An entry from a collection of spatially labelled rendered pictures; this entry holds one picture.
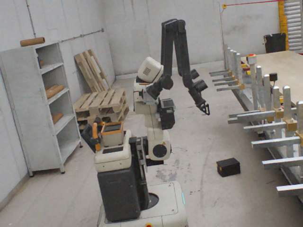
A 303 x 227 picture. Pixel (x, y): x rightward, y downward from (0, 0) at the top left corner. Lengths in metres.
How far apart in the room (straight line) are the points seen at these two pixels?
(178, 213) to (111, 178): 0.56
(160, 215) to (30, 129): 2.28
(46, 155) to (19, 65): 1.12
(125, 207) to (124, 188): 0.15
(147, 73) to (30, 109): 2.20
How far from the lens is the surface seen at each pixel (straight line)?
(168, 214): 2.69
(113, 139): 2.59
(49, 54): 5.11
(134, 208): 2.64
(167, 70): 2.33
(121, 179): 2.53
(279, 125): 2.20
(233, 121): 2.66
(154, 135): 2.58
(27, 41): 4.79
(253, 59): 3.13
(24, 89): 4.34
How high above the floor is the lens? 1.68
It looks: 16 degrees down
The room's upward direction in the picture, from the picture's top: 9 degrees counter-clockwise
